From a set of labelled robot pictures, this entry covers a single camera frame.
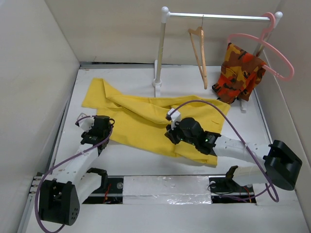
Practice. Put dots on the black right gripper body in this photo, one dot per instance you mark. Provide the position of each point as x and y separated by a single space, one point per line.
177 135

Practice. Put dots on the yellow trousers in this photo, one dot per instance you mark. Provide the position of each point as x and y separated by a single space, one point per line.
140 121

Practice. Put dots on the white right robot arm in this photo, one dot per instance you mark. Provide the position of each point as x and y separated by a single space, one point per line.
275 162

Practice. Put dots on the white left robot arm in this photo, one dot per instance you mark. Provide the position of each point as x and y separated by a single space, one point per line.
69 183

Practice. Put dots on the orange camouflage trousers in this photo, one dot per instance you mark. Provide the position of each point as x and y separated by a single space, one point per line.
241 72

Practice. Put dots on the wooden hanger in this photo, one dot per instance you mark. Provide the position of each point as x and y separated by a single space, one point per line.
200 57

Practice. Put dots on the pink plastic hanger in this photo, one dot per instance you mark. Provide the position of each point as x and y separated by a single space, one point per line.
272 48

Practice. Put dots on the white clothes rack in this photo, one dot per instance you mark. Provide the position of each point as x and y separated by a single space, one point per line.
166 14

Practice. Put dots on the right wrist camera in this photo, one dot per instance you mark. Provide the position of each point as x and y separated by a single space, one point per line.
174 116

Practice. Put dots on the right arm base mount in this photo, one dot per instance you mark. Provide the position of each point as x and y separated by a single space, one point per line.
226 191

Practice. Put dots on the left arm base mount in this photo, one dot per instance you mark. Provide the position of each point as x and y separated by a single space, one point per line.
112 193

